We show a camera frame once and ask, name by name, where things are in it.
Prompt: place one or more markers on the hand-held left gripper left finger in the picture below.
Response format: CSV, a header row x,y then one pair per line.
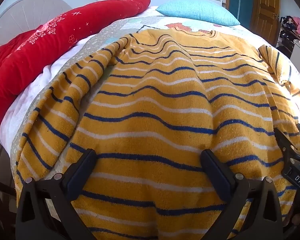
x,y
78,177

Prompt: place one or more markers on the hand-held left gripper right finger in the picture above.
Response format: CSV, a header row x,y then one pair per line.
x,y
216,177

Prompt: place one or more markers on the yellow striped sweater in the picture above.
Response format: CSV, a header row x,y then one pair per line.
x,y
152,105

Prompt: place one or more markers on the white bed sheet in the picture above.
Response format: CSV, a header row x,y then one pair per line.
x,y
27,97

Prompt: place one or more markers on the cluttered dark shelf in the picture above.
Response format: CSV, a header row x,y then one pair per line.
x,y
287,35

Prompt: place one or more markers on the wooden door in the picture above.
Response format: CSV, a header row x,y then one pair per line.
x,y
265,5

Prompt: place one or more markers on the teal curtain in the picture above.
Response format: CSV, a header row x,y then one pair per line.
x,y
240,5

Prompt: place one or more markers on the red embroidered blanket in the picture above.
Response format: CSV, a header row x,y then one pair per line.
x,y
27,45

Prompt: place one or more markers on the heart patterned quilt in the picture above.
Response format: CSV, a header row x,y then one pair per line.
x,y
110,30

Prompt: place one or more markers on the light blue pillow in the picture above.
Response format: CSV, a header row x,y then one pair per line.
x,y
197,11

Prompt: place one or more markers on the white round headboard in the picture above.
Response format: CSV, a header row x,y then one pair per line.
x,y
22,12

